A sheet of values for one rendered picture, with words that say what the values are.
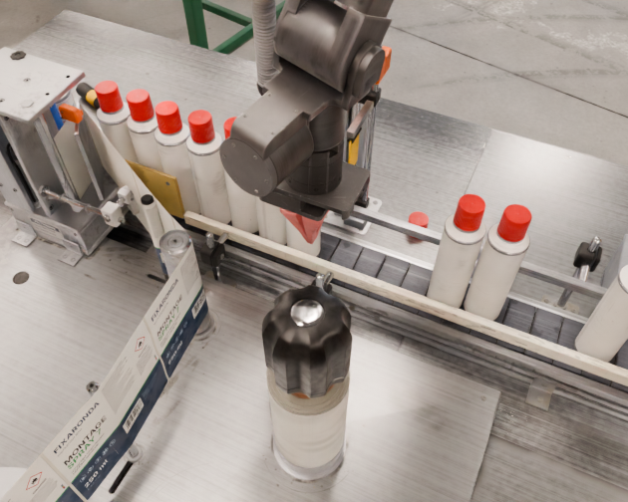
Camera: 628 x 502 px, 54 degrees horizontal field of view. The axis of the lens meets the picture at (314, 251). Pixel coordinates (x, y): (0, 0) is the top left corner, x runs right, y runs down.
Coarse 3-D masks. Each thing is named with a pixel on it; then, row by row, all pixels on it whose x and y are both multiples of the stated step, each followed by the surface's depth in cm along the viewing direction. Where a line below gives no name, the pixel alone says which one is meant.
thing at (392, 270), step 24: (216, 240) 98; (336, 240) 96; (288, 264) 94; (360, 264) 94; (384, 264) 94; (408, 264) 94; (360, 288) 91; (408, 288) 91; (504, 312) 88; (528, 312) 88; (480, 336) 86; (552, 336) 86; (576, 336) 86; (552, 360) 84; (624, 360) 83
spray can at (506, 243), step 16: (512, 208) 73; (496, 224) 77; (512, 224) 72; (528, 224) 72; (496, 240) 75; (512, 240) 74; (528, 240) 75; (480, 256) 79; (496, 256) 76; (512, 256) 75; (480, 272) 80; (496, 272) 78; (512, 272) 78; (480, 288) 82; (496, 288) 80; (464, 304) 88; (480, 304) 84; (496, 304) 83
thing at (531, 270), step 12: (360, 216) 90; (372, 216) 89; (384, 216) 89; (396, 228) 88; (408, 228) 87; (420, 228) 87; (432, 240) 87; (480, 252) 84; (528, 264) 83; (540, 276) 83; (552, 276) 82; (564, 276) 82; (576, 288) 81; (588, 288) 81; (600, 288) 81; (600, 300) 81
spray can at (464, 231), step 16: (464, 208) 73; (480, 208) 73; (448, 224) 77; (464, 224) 74; (480, 224) 76; (448, 240) 77; (464, 240) 75; (480, 240) 76; (448, 256) 79; (464, 256) 78; (448, 272) 81; (464, 272) 80; (432, 288) 86; (448, 288) 83; (464, 288) 84; (448, 304) 86
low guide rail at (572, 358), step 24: (192, 216) 95; (240, 240) 93; (264, 240) 92; (312, 264) 90; (336, 264) 89; (384, 288) 86; (432, 312) 86; (456, 312) 84; (504, 336) 82; (528, 336) 82; (576, 360) 80; (624, 384) 79
